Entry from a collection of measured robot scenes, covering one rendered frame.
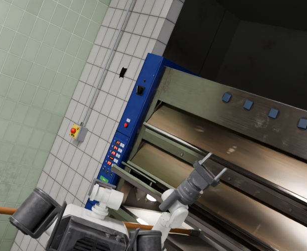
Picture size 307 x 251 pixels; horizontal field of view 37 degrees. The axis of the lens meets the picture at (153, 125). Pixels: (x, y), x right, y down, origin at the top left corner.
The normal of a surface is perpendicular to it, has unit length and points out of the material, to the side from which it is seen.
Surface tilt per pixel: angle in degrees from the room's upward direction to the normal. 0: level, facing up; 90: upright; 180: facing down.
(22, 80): 90
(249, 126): 90
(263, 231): 70
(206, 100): 90
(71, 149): 90
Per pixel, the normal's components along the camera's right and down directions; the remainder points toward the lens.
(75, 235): 0.14, 0.12
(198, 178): -0.41, 0.02
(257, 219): -0.51, -0.54
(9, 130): 0.63, 0.30
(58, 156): -0.68, -0.25
